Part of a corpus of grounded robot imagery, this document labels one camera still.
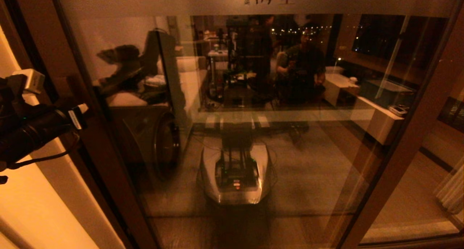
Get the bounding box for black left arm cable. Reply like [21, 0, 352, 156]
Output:
[7, 133, 81, 170]

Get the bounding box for white pleated curtain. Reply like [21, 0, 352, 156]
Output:
[435, 158, 464, 215]

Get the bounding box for window with black railing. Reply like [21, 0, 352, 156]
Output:
[196, 15, 341, 106]

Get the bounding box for brown framed glass sliding door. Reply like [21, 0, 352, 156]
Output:
[11, 0, 464, 249]

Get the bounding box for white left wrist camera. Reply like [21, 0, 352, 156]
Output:
[13, 69, 46, 94]

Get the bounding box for grey front-load washing machine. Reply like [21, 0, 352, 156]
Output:
[109, 104, 182, 180]

